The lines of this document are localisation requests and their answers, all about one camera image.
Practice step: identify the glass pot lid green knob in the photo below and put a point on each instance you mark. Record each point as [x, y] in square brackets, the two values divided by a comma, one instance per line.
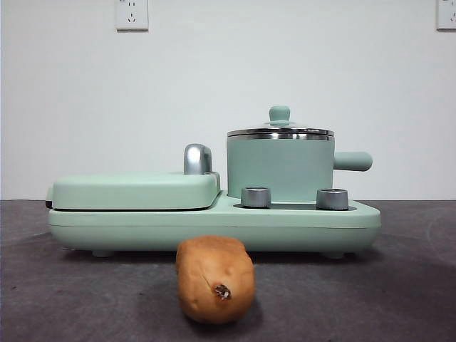
[280, 114]

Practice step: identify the brown potato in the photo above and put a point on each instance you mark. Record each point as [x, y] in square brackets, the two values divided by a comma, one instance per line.
[213, 278]

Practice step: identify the silver control knob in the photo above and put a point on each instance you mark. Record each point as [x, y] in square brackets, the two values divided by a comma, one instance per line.
[256, 196]
[332, 199]

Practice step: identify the mint green breakfast machine base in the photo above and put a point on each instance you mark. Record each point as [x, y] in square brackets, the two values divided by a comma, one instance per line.
[303, 228]

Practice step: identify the mint green griddle cover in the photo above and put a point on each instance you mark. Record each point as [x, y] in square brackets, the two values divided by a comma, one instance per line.
[124, 189]

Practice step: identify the white wall socket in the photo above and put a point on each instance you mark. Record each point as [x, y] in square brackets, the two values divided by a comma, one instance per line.
[447, 14]
[131, 14]

